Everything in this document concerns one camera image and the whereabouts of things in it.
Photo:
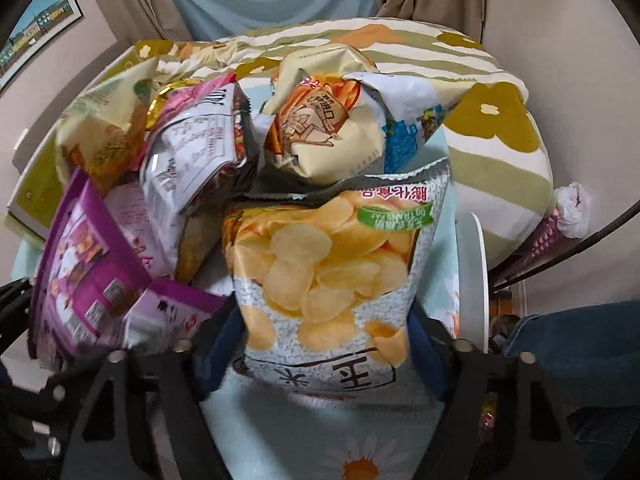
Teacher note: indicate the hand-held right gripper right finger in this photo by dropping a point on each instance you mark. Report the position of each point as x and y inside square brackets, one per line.
[434, 377]

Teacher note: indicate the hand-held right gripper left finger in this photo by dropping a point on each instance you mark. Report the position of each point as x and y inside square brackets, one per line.
[216, 360]

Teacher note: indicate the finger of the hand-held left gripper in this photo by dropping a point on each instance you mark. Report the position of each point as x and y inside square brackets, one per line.
[15, 295]
[65, 395]

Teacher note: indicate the large purple snack bag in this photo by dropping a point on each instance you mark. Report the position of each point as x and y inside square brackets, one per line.
[80, 270]

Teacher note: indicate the green cardboard box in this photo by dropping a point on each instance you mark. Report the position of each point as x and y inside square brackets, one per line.
[35, 195]

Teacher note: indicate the potato chip bag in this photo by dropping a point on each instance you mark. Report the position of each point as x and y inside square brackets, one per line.
[320, 270]

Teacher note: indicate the small purple snack packet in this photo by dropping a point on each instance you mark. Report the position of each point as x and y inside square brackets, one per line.
[170, 315]

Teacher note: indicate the white curved panel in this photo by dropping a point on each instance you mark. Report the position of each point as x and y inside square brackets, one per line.
[478, 280]

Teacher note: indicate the pink white snack bag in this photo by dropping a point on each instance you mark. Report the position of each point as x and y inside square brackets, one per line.
[135, 230]

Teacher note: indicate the blue jeans leg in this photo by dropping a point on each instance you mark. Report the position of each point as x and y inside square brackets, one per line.
[575, 350]

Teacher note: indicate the purple patterned cloth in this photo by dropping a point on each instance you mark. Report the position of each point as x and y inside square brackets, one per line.
[535, 245]

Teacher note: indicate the yellow snack bag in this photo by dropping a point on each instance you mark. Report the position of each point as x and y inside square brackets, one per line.
[110, 150]

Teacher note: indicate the silver white snack bag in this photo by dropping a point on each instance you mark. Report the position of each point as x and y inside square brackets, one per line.
[190, 160]

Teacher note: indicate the floral striped blanket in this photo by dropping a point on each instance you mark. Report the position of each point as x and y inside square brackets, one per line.
[500, 175]

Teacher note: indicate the white plastic bag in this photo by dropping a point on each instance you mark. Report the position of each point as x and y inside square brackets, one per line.
[572, 210]

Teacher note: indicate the cream orange snack bag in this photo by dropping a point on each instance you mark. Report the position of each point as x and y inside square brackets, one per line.
[320, 145]

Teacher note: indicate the white blue snack bag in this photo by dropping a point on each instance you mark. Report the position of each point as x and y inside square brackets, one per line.
[405, 135]

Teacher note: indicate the light blue cloth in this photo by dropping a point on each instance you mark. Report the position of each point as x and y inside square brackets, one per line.
[270, 0]

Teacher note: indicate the framed wall picture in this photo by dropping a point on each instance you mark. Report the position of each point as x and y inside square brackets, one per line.
[35, 25]

